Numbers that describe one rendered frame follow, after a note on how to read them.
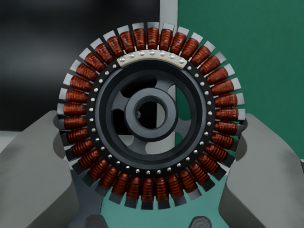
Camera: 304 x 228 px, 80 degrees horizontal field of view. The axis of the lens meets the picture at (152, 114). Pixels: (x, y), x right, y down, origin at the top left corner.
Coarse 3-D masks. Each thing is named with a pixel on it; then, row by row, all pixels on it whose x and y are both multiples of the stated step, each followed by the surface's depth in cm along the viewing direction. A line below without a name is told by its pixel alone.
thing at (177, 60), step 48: (96, 48) 11; (144, 48) 11; (192, 48) 11; (96, 96) 11; (144, 96) 12; (192, 96) 12; (240, 96) 11; (96, 144) 11; (144, 144) 13; (192, 144) 11; (96, 192) 10; (144, 192) 10; (192, 192) 10
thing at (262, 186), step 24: (240, 144) 9; (264, 144) 9; (240, 168) 7; (264, 168) 7; (288, 168) 7; (240, 192) 6; (264, 192) 6; (288, 192) 6; (240, 216) 6; (264, 216) 6; (288, 216) 6
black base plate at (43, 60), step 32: (0, 0) 19; (32, 0) 19; (64, 0) 18; (96, 0) 18; (128, 0) 18; (0, 32) 18; (32, 32) 18; (64, 32) 18; (96, 32) 18; (0, 64) 18; (32, 64) 18; (64, 64) 18; (0, 96) 18; (32, 96) 18; (128, 96) 18; (0, 128) 18
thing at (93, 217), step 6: (90, 216) 5; (96, 216) 5; (102, 216) 5; (198, 216) 5; (204, 216) 5; (90, 222) 5; (96, 222) 5; (102, 222) 5; (192, 222) 5; (198, 222) 5; (204, 222) 5; (210, 222) 5
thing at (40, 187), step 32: (32, 128) 9; (0, 160) 7; (32, 160) 7; (64, 160) 7; (0, 192) 6; (32, 192) 6; (64, 192) 6; (0, 224) 5; (32, 224) 5; (64, 224) 7
